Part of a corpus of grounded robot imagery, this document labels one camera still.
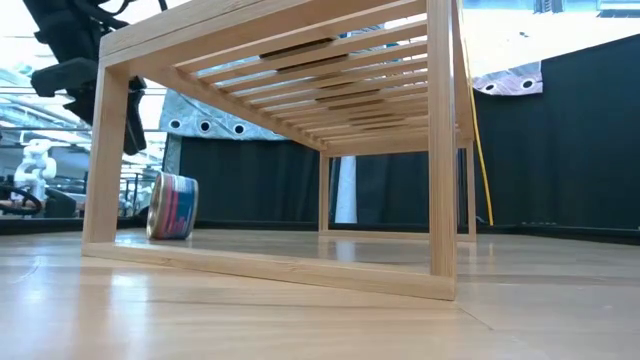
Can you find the wooden slatted shelf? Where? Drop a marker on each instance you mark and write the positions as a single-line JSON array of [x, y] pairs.
[[442, 150]]

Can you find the silver tarp with eyelets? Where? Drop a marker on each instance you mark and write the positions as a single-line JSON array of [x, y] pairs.
[[200, 117], [505, 82]]

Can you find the white robot figure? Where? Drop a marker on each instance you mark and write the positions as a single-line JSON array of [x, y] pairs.
[[36, 167]]

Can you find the black curtain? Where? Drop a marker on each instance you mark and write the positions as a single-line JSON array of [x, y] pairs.
[[390, 190], [575, 150], [250, 175]]

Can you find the black table frame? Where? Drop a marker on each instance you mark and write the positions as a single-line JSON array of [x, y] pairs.
[[550, 234]]

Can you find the Wild Planet pink salmon can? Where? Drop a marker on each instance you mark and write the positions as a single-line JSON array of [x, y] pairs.
[[175, 207]]

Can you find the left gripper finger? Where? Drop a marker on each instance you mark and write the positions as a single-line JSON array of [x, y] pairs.
[[134, 120], [65, 77]]

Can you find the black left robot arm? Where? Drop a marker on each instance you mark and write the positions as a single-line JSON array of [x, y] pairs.
[[70, 20]]

